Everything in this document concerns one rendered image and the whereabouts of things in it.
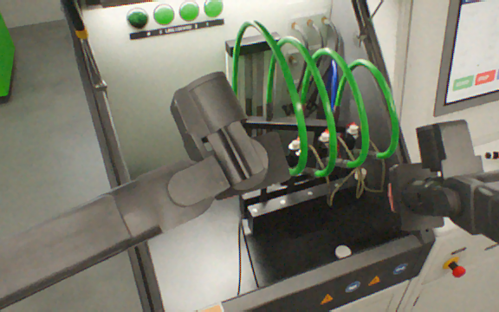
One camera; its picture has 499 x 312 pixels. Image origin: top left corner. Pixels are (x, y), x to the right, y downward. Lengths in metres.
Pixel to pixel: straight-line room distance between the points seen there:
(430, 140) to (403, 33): 0.52
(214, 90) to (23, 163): 2.61
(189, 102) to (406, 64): 0.75
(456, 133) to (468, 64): 0.66
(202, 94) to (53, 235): 0.19
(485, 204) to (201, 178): 0.29
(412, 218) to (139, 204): 0.43
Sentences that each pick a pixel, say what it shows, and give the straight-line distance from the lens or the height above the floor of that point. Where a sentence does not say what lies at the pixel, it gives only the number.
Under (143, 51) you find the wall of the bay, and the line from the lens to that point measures 1.06.
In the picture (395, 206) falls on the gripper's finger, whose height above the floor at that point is 1.28.
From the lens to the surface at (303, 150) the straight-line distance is 0.74.
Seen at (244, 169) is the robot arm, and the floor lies 1.49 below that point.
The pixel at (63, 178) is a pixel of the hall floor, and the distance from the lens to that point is 2.76.
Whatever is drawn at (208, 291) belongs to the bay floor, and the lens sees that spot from 1.09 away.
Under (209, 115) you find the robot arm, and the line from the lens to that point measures 0.43.
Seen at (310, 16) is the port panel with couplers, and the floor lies 1.31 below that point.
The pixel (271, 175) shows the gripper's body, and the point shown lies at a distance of 0.52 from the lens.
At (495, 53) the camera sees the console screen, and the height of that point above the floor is 1.25.
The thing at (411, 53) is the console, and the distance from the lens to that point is 1.10.
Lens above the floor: 1.77
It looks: 42 degrees down
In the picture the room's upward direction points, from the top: straight up
